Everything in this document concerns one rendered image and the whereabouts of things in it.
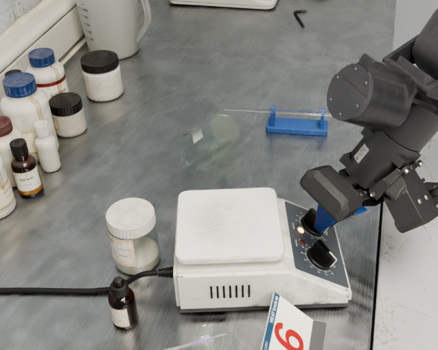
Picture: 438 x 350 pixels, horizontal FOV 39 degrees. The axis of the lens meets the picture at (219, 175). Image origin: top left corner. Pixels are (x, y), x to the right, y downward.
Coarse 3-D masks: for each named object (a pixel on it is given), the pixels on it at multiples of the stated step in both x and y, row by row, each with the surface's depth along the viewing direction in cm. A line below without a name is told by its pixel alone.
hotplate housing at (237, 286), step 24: (288, 240) 71; (216, 264) 68; (240, 264) 68; (264, 264) 67; (288, 264) 68; (192, 288) 68; (216, 288) 68; (240, 288) 68; (264, 288) 68; (288, 288) 68; (312, 288) 68; (336, 288) 69
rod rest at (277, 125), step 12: (324, 108) 99; (276, 120) 102; (288, 120) 102; (300, 120) 102; (312, 120) 101; (324, 120) 101; (276, 132) 100; (288, 132) 100; (300, 132) 100; (312, 132) 99; (324, 132) 99
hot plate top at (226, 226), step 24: (192, 192) 75; (216, 192) 75; (240, 192) 75; (264, 192) 74; (192, 216) 72; (216, 216) 71; (240, 216) 71; (264, 216) 71; (192, 240) 68; (216, 240) 68; (240, 240) 68; (264, 240) 68; (192, 264) 66
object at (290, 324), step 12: (288, 312) 67; (300, 312) 69; (276, 324) 65; (288, 324) 66; (300, 324) 68; (276, 336) 64; (288, 336) 65; (300, 336) 67; (276, 348) 63; (288, 348) 64; (300, 348) 66
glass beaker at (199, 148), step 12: (216, 120) 93; (228, 120) 94; (192, 132) 91; (204, 132) 90; (216, 132) 91; (228, 132) 93; (240, 132) 95; (180, 144) 93; (192, 144) 95; (204, 144) 97; (216, 144) 91; (228, 144) 93; (192, 156) 95; (204, 156) 95; (216, 156) 91; (204, 168) 92
